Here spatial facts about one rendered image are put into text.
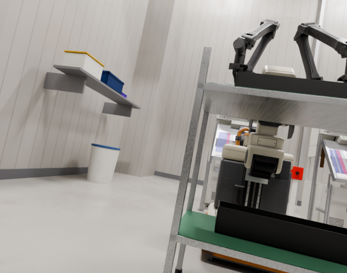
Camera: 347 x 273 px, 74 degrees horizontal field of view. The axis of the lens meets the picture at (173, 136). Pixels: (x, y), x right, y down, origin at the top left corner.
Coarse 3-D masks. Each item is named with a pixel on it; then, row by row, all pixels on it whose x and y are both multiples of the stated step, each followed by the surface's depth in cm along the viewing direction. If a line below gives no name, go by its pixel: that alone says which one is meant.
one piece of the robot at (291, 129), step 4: (252, 120) 150; (256, 120) 157; (252, 124) 150; (260, 124) 159; (264, 124) 156; (268, 124) 156; (272, 124) 155; (276, 124) 155; (284, 124) 154; (292, 128) 147; (248, 132) 158; (288, 132) 153; (292, 132) 146; (288, 136) 152
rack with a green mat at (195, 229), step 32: (224, 96) 96; (256, 96) 88; (288, 96) 85; (320, 96) 83; (192, 128) 91; (320, 128) 121; (192, 192) 129; (192, 224) 104; (256, 256) 81; (288, 256) 86
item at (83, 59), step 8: (64, 56) 286; (72, 56) 283; (80, 56) 280; (88, 56) 283; (64, 64) 284; (72, 64) 281; (80, 64) 278; (88, 64) 285; (96, 64) 299; (88, 72) 287; (96, 72) 302
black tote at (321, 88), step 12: (240, 72) 119; (240, 84) 118; (252, 84) 117; (264, 84) 116; (276, 84) 115; (288, 84) 114; (300, 84) 113; (312, 84) 112; (324, 84) 111; (336, 84) 110; (336, 96) 110
